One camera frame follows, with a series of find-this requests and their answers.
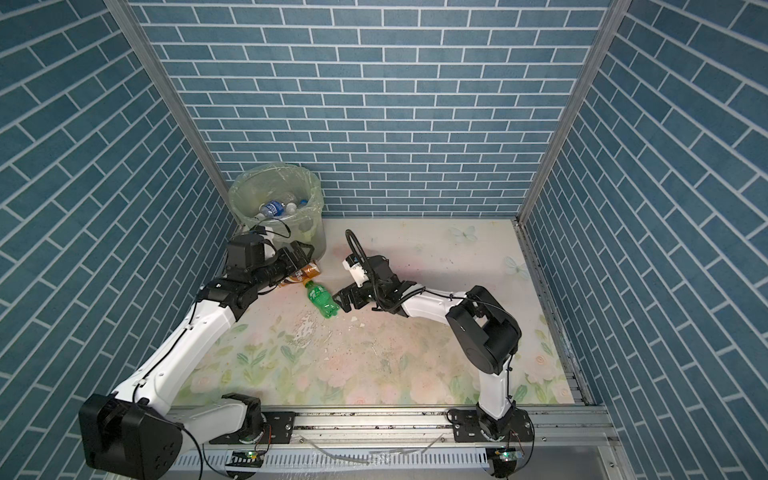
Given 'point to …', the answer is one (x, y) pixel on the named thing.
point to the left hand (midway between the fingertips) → (306, 252)
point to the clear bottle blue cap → (292, 207)
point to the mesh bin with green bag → (284, 202)
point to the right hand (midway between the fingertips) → (342, 288)
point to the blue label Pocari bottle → (272, 208)
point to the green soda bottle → (322, 300)
